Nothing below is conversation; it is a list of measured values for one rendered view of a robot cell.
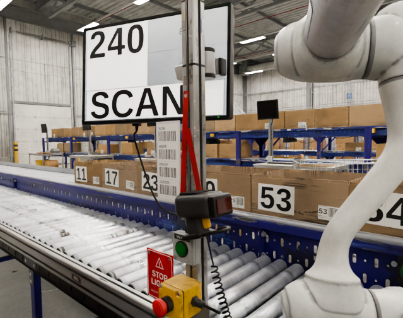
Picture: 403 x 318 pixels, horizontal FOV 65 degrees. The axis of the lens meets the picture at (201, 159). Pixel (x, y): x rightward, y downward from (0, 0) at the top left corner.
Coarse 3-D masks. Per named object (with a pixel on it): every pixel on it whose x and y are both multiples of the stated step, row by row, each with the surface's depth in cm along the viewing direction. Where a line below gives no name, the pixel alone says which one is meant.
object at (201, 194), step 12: (192, 192) 65; (204, 192) 65; (216, 192) 65; (180, 204) 67; (192, 204) 64; (204, 204) 62; (216, 204) 62; (228, 204) 64; (180, 216) 68; (192, 216) 65; (204, 216) 63; (216, 216) 61; (192, 228) 67; (204, 228) 67
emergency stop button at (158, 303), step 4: (156, 300) 68; (160, 300) 67; (152, 304) 69; (156, 304) 67; (160, 304) 67; (164, 304) 67; (156, 308) 67; (160, 308) 66; (164, 308) 66; (156, 312) 67; (160, 312) 66; (164, 312) 66; (156, 316) 68; (160, 316) 67; (164, 316) 67
